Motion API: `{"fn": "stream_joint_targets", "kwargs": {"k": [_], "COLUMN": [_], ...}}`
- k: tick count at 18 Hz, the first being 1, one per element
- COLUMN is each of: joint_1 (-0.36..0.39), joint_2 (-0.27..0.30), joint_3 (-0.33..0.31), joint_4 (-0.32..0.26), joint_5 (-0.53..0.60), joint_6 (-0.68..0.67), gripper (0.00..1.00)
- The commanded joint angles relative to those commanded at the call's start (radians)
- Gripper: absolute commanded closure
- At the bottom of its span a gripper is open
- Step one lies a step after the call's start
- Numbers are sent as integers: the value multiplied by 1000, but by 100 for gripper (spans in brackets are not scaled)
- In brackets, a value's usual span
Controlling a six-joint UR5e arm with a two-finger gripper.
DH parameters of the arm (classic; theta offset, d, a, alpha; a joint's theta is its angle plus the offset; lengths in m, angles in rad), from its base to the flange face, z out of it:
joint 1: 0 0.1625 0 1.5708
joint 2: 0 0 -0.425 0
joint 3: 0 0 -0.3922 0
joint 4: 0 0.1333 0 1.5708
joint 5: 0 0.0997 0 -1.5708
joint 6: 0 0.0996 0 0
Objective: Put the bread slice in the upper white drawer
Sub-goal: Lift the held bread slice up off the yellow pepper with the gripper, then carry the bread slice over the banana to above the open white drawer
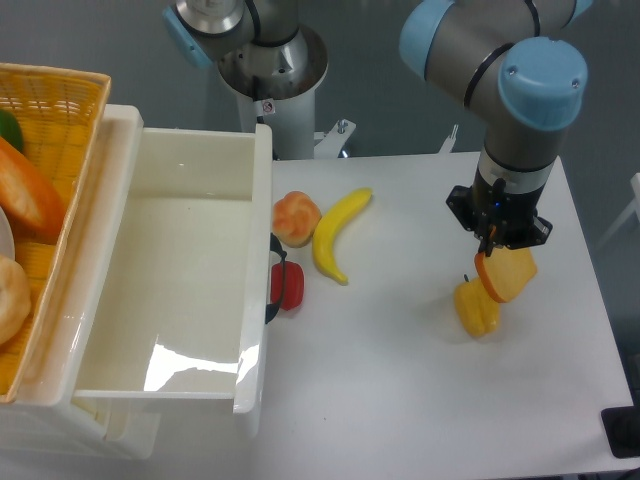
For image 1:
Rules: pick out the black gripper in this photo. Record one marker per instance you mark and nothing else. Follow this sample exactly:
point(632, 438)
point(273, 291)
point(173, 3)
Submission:
point(498, 218)

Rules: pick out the toy bread slice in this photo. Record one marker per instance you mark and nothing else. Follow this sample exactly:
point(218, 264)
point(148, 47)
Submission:
point(505, 272)

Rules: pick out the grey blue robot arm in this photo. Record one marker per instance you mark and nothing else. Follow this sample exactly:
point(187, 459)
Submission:
point(500, 59)

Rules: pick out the orange toy bread roll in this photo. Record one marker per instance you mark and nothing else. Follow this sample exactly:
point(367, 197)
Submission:
point(294, 219)

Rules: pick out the open white upper drawer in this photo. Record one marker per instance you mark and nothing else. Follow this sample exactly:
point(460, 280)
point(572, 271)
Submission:
point(181, 319)

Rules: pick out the white drawer cabinet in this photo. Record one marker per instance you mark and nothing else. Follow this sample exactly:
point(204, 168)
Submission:
point(46, 415)

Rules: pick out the yellow toy bell pepper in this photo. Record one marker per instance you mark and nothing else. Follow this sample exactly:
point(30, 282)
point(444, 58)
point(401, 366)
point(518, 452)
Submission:
point(478, 313)

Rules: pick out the yellow toy banana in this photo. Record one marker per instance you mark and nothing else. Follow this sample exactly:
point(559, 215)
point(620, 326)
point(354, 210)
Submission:
point(330, 226)

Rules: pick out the red toy bell pepper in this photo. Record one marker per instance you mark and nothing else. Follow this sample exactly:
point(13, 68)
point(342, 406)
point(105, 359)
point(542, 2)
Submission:
point(294, 285)

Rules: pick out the black device at edge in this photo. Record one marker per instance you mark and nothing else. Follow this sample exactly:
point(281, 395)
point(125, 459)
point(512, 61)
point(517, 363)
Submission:
point(622, 430)

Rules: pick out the yellow wicker basket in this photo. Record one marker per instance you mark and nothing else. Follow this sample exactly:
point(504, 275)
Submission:
point(59, 111)

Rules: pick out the orange toy baguette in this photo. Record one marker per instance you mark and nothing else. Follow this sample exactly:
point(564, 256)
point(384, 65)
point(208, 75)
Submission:
point(29, 197)

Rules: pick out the beige toy bun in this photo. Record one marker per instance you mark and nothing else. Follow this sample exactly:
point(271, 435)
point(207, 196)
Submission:
point(15, 298)

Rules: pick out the green toy vegetable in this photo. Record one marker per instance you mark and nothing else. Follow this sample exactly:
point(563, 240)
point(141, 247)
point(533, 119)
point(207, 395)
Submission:
point(11, 130)

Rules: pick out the black drawer handle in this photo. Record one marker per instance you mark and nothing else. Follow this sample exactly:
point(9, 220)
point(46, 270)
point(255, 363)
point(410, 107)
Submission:
point(273, 307)

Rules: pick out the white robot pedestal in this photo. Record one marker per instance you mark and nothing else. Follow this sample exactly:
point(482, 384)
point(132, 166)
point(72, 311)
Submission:
point(276, 85)

